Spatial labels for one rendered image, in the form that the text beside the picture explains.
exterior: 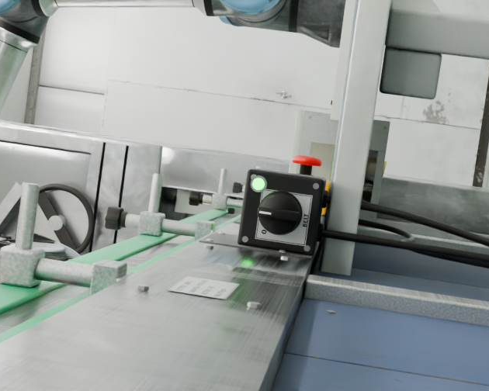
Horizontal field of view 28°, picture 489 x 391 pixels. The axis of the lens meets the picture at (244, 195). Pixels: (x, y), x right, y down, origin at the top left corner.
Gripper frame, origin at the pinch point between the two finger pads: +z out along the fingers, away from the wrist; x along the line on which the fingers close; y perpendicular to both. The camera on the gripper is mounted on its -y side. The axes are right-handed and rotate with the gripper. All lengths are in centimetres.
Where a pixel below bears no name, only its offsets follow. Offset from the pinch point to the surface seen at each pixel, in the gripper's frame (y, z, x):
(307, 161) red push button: 36, 40, 25
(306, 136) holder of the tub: -11.9, 36.2, 28.6
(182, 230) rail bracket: 52, 27, 15
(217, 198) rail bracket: -7.5, 22.3, 15.4
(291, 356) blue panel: 106, 44, 14
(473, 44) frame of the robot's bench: 62, 56, 40
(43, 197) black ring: -88, -35, 3
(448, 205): -93, 71, 17
